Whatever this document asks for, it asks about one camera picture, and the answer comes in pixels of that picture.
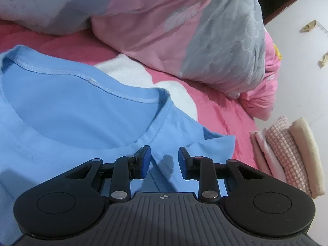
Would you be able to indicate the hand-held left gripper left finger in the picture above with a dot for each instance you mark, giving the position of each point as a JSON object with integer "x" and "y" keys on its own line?
{"x": 144, "y": 162}

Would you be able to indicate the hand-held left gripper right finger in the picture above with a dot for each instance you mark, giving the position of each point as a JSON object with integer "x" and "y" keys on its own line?
{"x": 183, "y": 162}

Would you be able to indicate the light blue t-shirt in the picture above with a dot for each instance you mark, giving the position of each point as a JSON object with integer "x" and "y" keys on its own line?
{"x": 64, "y": 107}

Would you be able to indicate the pink floral plush blanket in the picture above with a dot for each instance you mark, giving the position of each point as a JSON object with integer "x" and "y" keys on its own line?
{"x": 205, "y": 92}

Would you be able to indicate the pale pink folded cloth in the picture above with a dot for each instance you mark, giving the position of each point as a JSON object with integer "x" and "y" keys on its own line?
{"x": 266, "y": 156}

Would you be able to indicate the bright pink quilted bedspread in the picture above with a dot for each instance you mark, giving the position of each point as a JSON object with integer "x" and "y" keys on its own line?
{"x": 261, "y": 100}

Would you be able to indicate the pink grey floral quilt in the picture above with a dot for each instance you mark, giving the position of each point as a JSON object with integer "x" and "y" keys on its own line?
{"x": 153, "y": 30}

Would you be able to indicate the yellowish paper scrap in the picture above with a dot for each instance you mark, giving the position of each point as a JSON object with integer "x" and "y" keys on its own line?
{"x": 324, "y": 60}
{"x": 307, "y": 27}

